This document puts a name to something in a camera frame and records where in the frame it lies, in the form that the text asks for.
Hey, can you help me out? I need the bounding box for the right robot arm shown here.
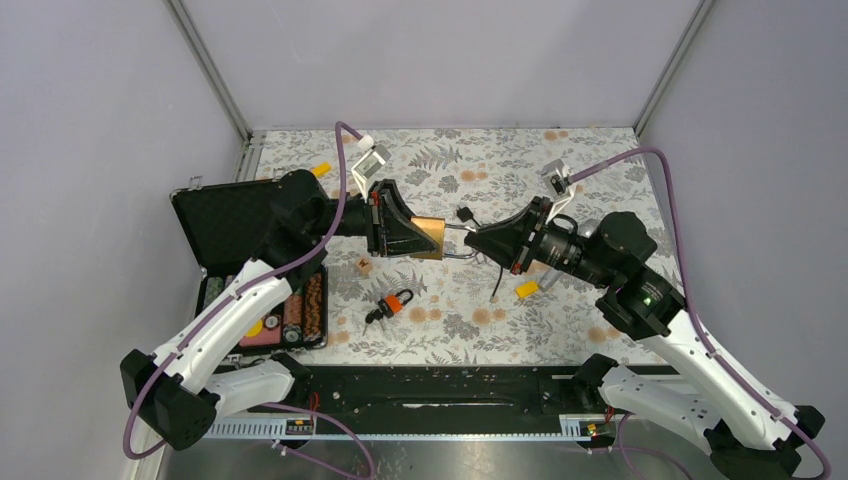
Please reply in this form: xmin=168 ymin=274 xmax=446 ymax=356
xmin=464 ymin=197 xmax=824 ymax=479

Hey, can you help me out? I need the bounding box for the grey marker yellow cap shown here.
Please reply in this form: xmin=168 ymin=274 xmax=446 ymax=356
xmin=515 ymin=219 xmax=598 ymax=299

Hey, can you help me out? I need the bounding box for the black poker chip case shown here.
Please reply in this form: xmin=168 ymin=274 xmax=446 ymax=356
xmin=155 ymin=169 xmax=338 ymax=356

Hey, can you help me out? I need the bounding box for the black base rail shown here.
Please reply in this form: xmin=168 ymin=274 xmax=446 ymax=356
xmin=248 ymin=362 xmax=690 ymax=442

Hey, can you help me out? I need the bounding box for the floral table cloth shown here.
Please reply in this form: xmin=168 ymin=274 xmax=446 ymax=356
xmin=251 ymin=127 xmax=687 ymax=367

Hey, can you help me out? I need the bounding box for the large brass padlock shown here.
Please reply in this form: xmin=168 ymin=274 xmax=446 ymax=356
xmin=410 ymin=216 xmax=478 ymax=261

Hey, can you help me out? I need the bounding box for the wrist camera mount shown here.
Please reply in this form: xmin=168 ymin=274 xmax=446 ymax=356
xmin=351 ymin=145 xmax=391 ymax=197
xmin=540 ymin=160 xmax=576 ymax=217

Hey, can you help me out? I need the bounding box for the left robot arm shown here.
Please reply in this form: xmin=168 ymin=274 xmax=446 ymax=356
xmin=120 ymin=169 xmax=439 ymax=459

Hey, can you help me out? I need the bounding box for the black cord with fob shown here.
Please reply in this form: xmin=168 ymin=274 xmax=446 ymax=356
xmin=455 ymin=205 xmax=505 ymax=304

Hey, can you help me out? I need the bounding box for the small orange black padlock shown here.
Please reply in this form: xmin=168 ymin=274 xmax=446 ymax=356
xmin=362 ymin=289 xmax=415 ymax=336

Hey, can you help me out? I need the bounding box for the yellow block near case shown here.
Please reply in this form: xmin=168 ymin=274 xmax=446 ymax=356
xmin=311 ymin=162 xmax=333 ymax=178

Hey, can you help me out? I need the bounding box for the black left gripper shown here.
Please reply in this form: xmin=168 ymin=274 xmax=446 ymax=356
xmin=310 ymin=181 xmax=444 ymax=258

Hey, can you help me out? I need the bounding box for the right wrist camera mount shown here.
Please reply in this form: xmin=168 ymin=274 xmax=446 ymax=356
xmin=540 ymin=160 xmax=576 ymax=217

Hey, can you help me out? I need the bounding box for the wooden letter cube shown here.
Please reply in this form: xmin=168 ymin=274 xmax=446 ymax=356
xmin=355 ymin=257 xmax=373 ymax=277

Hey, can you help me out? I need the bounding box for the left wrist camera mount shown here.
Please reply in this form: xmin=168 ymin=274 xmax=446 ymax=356
xmin=351 ymin=145 xmax=391 ymax=197

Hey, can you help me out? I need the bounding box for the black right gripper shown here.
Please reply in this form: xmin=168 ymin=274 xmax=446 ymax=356
xmin=461 ymin=195 xmax=612 ymax=287

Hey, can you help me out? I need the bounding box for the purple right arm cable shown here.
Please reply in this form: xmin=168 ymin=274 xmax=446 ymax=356
xmin=568 ymin=146 xmax=833 ymax=480

